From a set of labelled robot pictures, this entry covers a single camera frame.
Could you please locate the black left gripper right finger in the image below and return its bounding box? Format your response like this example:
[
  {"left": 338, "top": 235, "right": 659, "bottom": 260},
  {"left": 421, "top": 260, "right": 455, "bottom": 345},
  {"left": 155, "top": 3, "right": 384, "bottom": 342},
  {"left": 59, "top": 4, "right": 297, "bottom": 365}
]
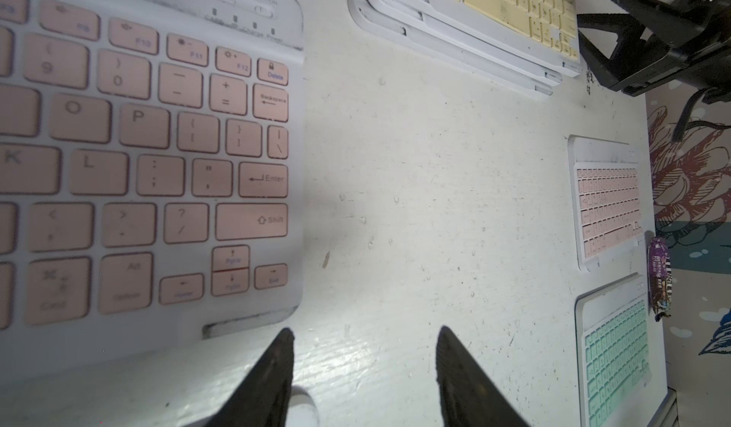
[{"left": 436, "top": 326, "right": 528, "bottom": 427}]

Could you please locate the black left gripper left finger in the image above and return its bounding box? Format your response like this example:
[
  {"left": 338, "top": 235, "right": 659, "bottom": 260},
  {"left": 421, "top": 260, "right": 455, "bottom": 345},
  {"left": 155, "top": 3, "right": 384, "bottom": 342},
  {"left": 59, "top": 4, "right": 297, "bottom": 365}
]
[{"left": 206, "top": 328, "right": 294, "bottom": 427}]

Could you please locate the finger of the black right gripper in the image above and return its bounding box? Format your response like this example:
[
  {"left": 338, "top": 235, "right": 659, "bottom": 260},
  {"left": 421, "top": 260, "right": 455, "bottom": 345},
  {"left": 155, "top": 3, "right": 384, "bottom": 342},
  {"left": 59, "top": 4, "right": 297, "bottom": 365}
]
[
  {"left": 577, "top": 14, "right": 708, "bottom": 97},
  {"left": 611, "top": 0, "right": 730, "bottom": 48}
]

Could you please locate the green keyboard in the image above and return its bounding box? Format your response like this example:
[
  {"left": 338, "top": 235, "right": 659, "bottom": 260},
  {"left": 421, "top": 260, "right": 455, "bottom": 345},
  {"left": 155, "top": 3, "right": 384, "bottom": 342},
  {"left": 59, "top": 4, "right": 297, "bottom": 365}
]
[{"left": 575, "top": 273, "right": 652, "bottom": 426}]

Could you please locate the yellow keyboard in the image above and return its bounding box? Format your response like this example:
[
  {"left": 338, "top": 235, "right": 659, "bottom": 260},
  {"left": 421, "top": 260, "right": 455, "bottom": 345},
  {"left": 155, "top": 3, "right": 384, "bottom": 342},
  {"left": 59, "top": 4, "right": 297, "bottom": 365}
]
[
  {"left": 348, "top": 0, "right": 562, "bottom": 98},
  {"left": 399, "top": 0, "right": 582, "bottom": 78}
]

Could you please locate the white round lid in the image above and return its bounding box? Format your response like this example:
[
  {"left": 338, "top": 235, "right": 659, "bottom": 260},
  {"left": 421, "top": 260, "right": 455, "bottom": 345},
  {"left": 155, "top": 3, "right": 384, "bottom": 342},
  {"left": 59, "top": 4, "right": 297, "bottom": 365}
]
[{"left": 285, "top": 386, "right": 321, "bottom": 427}]

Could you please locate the far right pink keyboard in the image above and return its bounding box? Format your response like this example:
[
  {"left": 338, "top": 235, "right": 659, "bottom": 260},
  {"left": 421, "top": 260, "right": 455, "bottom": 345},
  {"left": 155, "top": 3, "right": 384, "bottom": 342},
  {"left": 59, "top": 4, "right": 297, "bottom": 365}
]
[{"left": 567, "top": 136, "right": 643, "bottom": 273}]

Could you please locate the pink keyboard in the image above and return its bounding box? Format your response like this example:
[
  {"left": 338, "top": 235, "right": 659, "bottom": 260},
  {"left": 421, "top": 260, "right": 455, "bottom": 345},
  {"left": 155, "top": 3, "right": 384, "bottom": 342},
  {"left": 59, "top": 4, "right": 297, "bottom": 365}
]
[
  {"left": 567, "top": 136, "right": 643, "bottom": 273},
  {"left": 1, "top": 0, "right": 305, "bottom": 384}
]

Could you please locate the purple candy bar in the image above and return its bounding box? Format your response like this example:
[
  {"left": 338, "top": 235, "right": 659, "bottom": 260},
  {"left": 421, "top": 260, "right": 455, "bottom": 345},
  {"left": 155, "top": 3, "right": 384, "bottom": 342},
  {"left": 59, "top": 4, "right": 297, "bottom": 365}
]
[{"left": 647, "top": 237, "right": 673, "bottom": 322}]

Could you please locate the near left pink keyboard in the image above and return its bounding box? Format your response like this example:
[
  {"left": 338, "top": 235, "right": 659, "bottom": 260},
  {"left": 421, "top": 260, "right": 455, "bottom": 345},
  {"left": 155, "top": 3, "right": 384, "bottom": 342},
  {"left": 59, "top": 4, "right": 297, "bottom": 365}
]
[{"left": 1, "top": 0, "right": 305, "bottom": 384}]

